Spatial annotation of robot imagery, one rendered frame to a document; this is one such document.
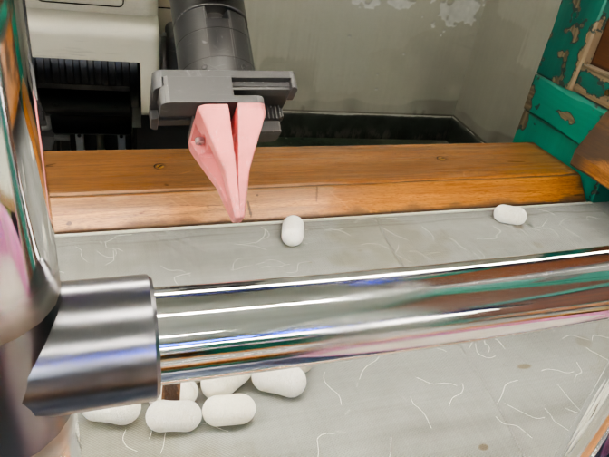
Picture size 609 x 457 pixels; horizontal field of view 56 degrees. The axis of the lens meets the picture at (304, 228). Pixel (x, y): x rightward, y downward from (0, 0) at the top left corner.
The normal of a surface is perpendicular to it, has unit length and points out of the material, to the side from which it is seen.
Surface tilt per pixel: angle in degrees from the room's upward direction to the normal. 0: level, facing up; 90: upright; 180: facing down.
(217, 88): 41
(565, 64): 92
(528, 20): 90
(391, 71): 90
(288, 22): 90
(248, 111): 62
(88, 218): 45
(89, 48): 98
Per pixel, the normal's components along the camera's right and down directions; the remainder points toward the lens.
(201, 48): -0.26, -0.20
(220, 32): 0.33, -0.29
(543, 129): -0.94, 0.04
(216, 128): 0.32, 0.08
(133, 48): 0.22, 0.65
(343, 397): 0.12, -0.84
